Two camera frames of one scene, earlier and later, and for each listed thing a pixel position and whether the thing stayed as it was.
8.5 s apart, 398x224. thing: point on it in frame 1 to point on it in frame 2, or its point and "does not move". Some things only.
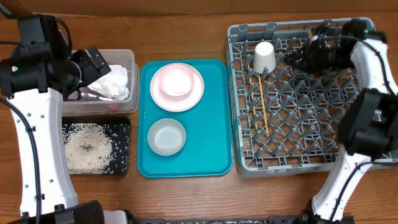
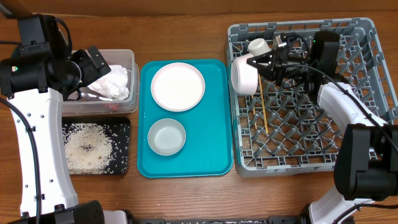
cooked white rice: (87, 149) does not move
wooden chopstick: (262, 101) does not move
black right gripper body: (326, 59) to (290, 72)
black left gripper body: (83, 71) does not move
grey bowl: (166, 136) does not move
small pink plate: (176, 81) to (244, 77)
